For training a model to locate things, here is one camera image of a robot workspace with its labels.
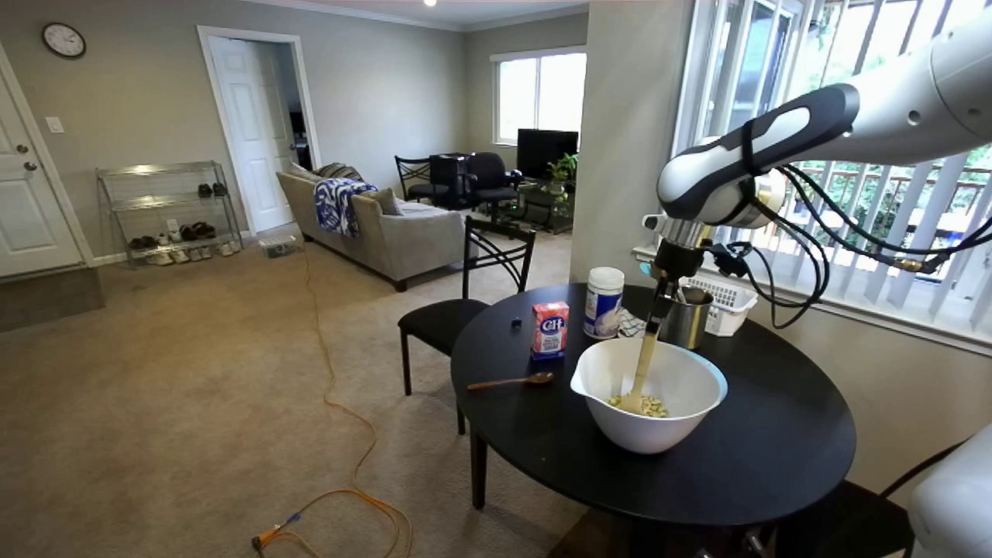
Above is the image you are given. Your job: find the macaroni pasta pile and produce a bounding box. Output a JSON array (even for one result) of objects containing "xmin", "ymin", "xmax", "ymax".
[{"xmin": 612, "ymin": 392, "xmax": 671, "ymax": 419}]

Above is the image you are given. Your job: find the black dining chair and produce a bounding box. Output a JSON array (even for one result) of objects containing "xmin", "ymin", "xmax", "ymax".
[{"xmin": 397, "ymin": 217, "xmax": 536, "ymax": 392}]

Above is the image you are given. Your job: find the white interior door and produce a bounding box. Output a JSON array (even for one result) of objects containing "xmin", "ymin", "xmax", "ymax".
[{"xmin": 207, "ymin": 34, "xmax": 296, "ymax": 231}]

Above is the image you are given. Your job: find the blue white blanket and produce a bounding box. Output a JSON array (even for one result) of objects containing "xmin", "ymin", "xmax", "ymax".
[{"xmin": 312, "ymin": 177, "xmax": 369, "ymax": 231}]

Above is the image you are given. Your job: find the crumpled checkered cloth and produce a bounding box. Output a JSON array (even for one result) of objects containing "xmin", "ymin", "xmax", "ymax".
[{"xmin": 608, "ymin": 310, "xmax": 646, "ymax": 339}]

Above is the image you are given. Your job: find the round wall clock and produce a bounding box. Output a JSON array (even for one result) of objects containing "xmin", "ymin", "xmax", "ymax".
[{"xmin": 41, "ymin": 21, "xmax": 87, "ymax": 57}]

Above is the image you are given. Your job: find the sugar box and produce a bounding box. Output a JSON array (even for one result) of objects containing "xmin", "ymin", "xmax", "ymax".
[{"xmin": 531, "ymin": 299, "xmax": 572, "ymax": 359}]

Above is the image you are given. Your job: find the white front door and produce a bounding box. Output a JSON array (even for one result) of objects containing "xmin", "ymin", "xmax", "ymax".
[{"xmin": 0, "ymin": 46, "xmax": 90, "ymax": 280}]

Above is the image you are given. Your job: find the round black table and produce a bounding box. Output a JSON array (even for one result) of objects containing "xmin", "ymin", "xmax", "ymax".
[{"xmin": 454, "ymin": 286, "xmax": 857, "ymax": 558}]

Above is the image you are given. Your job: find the glass shoe shelf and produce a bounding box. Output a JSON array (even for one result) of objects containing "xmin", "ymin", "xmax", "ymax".
[{"xmin": 95, "ymin": 161, "xmax": 242, "ymax": 266}]

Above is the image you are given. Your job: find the steel utensil holder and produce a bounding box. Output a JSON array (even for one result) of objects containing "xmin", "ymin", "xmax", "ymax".
[{"xmin": 668, "ymin": 287, "xmax": 712, "ymax": 349}]

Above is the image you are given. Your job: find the orange extension cord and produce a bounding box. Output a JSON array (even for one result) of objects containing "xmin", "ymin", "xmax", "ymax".
[{"xmin": 249, "ymin": 243, "xmax": 415, "ymax": 558}]

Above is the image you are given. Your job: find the white mixing bowl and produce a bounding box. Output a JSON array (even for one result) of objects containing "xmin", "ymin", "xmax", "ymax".
[{"xmin": 572, "ymin": 339, "xmax": 729, "ymax": 456}]

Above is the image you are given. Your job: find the small wooden spoon on table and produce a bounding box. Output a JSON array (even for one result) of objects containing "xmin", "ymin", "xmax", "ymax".
[{"xmin": 466, "ymin": 371, "xmax": 555, "ymax": 392}]

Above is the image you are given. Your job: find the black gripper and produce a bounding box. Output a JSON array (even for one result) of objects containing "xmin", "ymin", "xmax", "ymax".
[{"xmin": 646, "ymin": 217, "xmax": 709, "ymax": 333}]

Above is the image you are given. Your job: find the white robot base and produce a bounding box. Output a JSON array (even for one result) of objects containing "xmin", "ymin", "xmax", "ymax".
[{"xmin": 909, "ymin": 424, "xmax": 992, "ymax": 558}]

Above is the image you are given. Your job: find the black television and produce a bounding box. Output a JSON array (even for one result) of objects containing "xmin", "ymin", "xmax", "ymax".
[{"xmin": 518, "ymin": 126, "xmax": 579, "ymax": 180}]

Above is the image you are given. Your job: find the disinfecting wipes canister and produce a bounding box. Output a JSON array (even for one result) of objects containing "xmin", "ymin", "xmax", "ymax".
[{"xmin": 584, "ymin": 266, "xmax": 625, "ymax": 341}]

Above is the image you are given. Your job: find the black armchair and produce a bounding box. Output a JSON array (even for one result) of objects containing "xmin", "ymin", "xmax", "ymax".
[{"xmin": 459, "ymin": 153, "xmax": 520, "ymax": 207}]

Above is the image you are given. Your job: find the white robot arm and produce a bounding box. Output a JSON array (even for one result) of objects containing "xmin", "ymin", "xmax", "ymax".
[{"xmin": 655, "ymin": 9, "xmax": 992, "ymax": 313}]

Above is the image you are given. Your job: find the grey sofa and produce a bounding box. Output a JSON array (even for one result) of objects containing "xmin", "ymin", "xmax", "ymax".
[{"xmin": 276, "ymin": 167, "xmax": 461, "ymax": 292}]

